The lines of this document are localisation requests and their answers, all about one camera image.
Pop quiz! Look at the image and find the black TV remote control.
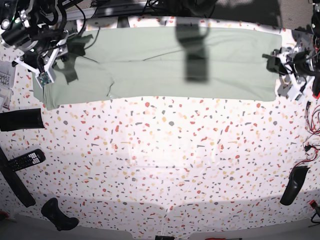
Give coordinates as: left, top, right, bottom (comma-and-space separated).
8, 149, 46, 172

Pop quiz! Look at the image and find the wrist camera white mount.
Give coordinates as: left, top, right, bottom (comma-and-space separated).
13, 30, 69, 89
272, 47, 315, 101

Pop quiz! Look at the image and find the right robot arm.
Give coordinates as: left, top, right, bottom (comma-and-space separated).
0, 0, 86, 87

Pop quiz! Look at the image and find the black game controller grip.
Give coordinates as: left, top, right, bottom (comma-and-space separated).
41, 197, 80, 231

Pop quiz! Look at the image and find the small black box bottom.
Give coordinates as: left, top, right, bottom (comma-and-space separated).
155, 235, 175, 240

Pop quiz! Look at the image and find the red black wire bundle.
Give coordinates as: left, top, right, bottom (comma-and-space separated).
292, 100, 320, 176

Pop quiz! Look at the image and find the long black bar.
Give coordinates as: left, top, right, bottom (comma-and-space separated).
0, 149, 36, 208

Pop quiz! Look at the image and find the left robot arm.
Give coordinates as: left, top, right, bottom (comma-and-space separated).
262, 0, 320, 78

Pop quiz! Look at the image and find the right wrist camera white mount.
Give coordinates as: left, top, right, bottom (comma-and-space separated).
13, 30, 69, 89

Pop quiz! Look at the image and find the black curved handle right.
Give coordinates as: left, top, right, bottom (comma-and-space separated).
280, 166, 310, 206

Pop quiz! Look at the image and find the clear plastic parts box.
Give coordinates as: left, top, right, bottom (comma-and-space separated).
0, 61, 16, 109

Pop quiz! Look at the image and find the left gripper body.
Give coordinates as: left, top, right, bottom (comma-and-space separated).
287, 51, 320, 78

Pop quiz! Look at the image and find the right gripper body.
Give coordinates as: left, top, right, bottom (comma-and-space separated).
0, 23, 68, 60

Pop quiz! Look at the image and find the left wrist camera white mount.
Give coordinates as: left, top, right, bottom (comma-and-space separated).
272, 47, 315, 101

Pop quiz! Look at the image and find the red handled screwdriver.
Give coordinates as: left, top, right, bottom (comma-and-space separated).
205, 237, 242, 240

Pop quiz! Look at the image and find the red black device right edge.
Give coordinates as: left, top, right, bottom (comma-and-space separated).
312, 76, 320, 99

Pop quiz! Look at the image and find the black cylindrical roll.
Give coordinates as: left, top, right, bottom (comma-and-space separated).
0, 108, 45, 132

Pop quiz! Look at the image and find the light green T-shirt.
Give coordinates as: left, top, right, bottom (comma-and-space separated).
33, 25, 282, 110

